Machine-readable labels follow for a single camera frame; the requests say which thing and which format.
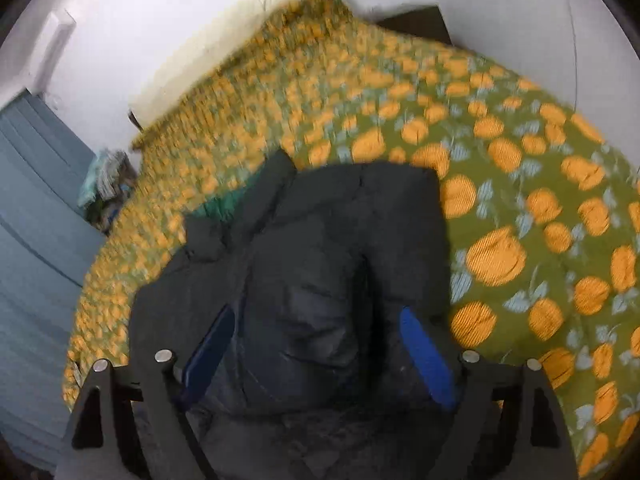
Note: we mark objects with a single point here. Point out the black puffer jacket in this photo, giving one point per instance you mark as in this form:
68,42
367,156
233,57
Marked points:
310,260

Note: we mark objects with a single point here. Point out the pile of folded clothes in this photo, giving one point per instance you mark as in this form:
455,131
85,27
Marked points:
107,185

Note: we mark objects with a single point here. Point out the blue curtain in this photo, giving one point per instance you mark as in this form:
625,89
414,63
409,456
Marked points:
35,235

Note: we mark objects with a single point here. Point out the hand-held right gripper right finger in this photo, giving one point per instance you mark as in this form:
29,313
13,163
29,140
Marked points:
430,360

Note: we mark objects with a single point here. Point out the white wardrobe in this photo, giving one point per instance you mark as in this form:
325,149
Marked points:
605,60

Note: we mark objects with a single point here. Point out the green orange floral quilt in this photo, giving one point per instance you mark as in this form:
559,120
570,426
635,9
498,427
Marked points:
500,185

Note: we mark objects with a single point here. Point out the dark wooden nightstand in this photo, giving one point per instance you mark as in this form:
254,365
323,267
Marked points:
415,22

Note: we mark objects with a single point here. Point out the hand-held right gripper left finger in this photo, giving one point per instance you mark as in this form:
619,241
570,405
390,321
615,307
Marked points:
207,360

